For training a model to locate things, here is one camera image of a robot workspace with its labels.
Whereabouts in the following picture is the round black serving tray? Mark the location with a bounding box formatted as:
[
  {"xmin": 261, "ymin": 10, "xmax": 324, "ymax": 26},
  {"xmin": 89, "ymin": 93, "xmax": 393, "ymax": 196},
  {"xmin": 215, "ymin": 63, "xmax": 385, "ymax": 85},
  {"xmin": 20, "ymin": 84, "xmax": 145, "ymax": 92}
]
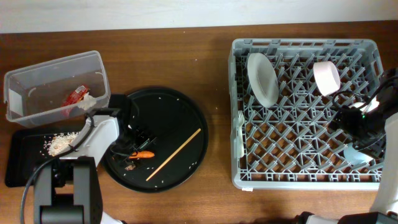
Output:
[{"xmin": 102, "ymin": 87, "xmax": 209, "ymax": 193}]

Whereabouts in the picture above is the black rectangular tray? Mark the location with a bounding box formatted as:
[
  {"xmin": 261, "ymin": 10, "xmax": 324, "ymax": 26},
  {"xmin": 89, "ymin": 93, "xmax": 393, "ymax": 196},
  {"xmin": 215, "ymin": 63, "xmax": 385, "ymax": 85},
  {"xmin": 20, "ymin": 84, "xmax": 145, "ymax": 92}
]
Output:
[{"xmin": 4, "ymin": 124, "xmax": 83, "ymax": 188}]

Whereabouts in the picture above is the grey dishwasher rack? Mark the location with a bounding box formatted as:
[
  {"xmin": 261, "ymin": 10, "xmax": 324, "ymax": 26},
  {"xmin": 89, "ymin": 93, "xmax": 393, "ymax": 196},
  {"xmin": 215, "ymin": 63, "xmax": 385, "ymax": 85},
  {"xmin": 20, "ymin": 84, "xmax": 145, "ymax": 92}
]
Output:
[{"xmin": 228, "ymin": 39, "xmax": 383, "ymax": 190}]

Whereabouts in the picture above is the wooden chopstick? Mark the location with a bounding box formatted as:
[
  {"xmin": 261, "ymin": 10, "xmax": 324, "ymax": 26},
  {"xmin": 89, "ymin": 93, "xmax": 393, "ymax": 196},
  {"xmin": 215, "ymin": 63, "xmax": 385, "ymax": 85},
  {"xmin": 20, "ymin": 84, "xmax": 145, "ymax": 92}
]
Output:
[{"xmin": 146, "ymin": 128, "xmax": 201, "ymax": 182}]

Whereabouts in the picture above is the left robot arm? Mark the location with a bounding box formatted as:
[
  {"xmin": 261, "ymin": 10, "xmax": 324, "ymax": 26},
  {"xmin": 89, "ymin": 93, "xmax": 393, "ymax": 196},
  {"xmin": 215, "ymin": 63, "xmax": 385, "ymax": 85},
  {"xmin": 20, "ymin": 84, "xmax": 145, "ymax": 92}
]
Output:
[{"xmin": 26, "ymin": 94, "xmax": 149, "ymax": 223}]

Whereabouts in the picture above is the pink-white bowl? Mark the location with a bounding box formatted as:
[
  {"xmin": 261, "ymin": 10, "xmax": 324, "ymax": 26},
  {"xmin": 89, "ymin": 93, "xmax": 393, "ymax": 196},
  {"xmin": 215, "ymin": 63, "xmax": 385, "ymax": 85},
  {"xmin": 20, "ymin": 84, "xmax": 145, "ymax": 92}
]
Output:
[{"xmin": 313, "ymin": 61, "xmax": 341, "ymax": 96}]

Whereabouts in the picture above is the orange carrot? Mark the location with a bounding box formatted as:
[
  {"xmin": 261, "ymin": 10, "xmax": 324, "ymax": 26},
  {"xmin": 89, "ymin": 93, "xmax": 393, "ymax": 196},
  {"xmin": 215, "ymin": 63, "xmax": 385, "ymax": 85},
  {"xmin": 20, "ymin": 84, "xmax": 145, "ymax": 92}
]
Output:
[{"xmin": 129, "ymin": 151, "xmax": 155, "ymax": 159}]

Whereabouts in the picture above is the grey plate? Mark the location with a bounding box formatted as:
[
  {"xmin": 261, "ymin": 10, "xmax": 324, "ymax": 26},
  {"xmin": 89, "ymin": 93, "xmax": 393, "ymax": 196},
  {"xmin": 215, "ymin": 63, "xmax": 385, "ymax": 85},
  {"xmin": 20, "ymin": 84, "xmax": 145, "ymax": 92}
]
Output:
[{"xmin": 247, "ymin": 53, "xmax": 279, "ymax": 108}]

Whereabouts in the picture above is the white tissue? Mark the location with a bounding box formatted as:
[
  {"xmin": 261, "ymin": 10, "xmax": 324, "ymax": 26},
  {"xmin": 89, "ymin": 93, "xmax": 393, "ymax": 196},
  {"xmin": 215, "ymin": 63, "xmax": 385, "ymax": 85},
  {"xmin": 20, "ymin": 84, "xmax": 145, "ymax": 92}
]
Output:
[{"xmin": 78, "ymin": 93, "xmax": 96, "ymax": 111}]

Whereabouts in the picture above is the red snack wrapper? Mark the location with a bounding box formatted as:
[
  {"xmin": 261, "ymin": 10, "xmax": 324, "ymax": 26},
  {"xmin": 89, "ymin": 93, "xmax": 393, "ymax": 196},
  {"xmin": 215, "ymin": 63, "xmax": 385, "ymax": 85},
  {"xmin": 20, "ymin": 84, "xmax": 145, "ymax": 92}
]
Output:
[{"xmin": 62, "ymin": 85, "xmax": 90, "ymax": 117}]

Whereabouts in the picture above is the clear plastic waste bin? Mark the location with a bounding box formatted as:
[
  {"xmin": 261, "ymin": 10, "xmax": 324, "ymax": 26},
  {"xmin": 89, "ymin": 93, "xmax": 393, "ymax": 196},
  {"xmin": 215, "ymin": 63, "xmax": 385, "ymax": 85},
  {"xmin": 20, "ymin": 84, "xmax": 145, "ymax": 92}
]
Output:
[{"xmin": 3, "ymin": 50, "xmax": 111, "ymax": 128}]

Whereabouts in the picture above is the brown walnut piece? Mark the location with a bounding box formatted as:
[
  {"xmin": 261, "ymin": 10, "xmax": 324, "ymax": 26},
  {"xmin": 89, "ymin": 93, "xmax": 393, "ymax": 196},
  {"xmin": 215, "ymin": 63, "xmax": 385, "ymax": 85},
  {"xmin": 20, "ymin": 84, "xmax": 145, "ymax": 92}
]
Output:
[{"xmin": 125, "ymin": 164, "xmax": 136, "ymax": 171}]

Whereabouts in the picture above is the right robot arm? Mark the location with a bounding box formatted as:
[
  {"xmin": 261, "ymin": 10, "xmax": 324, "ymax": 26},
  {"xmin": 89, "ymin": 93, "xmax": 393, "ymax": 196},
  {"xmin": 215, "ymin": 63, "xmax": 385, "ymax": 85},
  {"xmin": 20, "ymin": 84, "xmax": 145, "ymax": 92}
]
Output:
[{"xmin": 295, "ymin": 68, "xmax": 397, "ymax": 223}]

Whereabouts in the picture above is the white plastic fork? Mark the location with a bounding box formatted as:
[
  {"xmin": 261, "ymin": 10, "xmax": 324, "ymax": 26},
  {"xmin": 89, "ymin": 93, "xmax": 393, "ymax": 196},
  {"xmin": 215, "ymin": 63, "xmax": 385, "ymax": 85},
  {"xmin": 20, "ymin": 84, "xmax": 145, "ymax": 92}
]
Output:
[{"xmin": 237, "ymin": 110, "xmax": 245, "ymax": 158}]

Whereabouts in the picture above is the light blue cup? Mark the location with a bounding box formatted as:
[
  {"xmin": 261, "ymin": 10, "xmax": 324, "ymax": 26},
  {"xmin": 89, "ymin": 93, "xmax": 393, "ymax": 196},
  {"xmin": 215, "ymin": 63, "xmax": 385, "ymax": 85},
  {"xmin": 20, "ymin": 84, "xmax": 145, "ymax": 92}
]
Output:
[{"xmin": 343, "ymin": 142, "xmax": 373, "ymax": 166}]

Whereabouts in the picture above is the food scraps rice and pasta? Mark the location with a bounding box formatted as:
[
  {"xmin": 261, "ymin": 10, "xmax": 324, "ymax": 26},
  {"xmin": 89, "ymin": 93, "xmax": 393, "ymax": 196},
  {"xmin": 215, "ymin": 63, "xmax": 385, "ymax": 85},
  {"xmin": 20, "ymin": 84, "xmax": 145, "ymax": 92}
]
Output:
[{"xmin": 42, "ymin": 132, "xmax": 78, "ymax": 156}]

